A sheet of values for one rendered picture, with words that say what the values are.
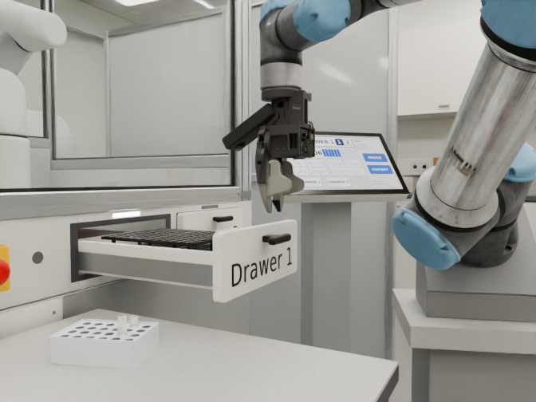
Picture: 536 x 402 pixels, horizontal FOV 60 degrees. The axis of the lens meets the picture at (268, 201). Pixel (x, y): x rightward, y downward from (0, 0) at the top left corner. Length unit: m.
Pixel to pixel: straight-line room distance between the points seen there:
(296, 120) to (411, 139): 3.67
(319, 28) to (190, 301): 0.79
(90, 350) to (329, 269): 1.20
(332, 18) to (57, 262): 0.63
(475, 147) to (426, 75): 3.53
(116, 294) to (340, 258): 0.97
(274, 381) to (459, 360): 0.42
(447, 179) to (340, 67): 1.96
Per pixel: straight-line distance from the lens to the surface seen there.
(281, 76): 0.81
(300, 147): 0.79
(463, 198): 0.68
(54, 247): 0.93
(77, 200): 0.96
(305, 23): 0.74
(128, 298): 1.08
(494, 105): 0.57
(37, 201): 0.90
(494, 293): 0.93
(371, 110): 2.48
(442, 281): 0.92
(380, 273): 2.49
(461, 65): 4.11
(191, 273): 0.79
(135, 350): 0.67
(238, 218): 1.39
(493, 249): 0.93
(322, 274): 1.76
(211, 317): 1.35
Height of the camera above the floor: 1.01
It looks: 3 degrees down
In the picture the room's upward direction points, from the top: straight up
